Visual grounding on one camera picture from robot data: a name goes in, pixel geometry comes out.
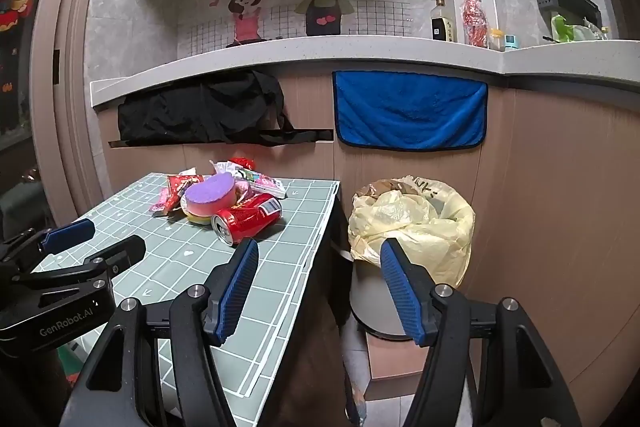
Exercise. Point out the beige door frame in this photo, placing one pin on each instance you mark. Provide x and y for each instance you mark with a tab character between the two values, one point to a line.
70	57

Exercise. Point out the blue towel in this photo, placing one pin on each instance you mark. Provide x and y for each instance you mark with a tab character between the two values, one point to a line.
410	112

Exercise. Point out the pink cartoon tissue packet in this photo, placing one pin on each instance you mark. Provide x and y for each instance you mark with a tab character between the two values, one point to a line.
262	184

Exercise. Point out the black cloth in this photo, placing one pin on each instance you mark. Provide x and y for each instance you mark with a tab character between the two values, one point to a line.
200	112

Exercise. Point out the yellow plastic bin bag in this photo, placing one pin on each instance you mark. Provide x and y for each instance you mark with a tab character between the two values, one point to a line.
425	227

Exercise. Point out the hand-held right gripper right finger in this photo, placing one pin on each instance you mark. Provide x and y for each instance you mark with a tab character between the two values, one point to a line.
400	292

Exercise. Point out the small teal cup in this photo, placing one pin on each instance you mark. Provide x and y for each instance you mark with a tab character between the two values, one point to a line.
510	43

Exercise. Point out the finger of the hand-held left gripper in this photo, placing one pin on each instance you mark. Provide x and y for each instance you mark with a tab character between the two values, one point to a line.
70	233
115	259

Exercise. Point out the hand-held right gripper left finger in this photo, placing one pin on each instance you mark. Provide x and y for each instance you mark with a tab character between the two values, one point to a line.
235	292

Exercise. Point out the purple pink sponge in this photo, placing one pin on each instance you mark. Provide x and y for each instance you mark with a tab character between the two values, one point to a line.
210	192

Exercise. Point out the yellow green sponge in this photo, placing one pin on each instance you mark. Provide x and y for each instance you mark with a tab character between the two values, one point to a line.
199	218

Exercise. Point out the red cellophane wrapper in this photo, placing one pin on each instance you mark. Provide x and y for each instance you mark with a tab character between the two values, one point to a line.
242	163

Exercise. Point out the green checked table mat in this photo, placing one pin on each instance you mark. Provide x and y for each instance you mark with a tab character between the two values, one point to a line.
280	257

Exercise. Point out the red drink bottle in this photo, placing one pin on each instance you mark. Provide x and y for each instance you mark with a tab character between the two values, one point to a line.
475	19

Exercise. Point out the small yellow jar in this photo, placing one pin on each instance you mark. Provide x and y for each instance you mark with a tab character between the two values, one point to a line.
495	41

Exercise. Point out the dark sauce bottle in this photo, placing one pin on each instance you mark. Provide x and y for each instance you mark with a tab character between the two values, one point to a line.
442	24

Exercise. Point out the black door hinge plate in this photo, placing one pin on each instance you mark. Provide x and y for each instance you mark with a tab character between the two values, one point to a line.
55	67

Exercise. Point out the grey trash bin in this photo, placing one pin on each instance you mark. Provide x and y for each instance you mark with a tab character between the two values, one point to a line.
372	302

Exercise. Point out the red snack packet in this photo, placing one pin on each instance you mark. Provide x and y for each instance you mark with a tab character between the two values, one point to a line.
181	188

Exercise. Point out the small pink wrapper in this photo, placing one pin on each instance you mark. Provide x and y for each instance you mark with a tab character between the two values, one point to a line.
161	204

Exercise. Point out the green cloth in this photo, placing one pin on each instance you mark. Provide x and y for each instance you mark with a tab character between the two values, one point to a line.
561	28

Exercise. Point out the red drink can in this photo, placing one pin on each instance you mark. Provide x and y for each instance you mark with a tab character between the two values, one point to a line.
245	219

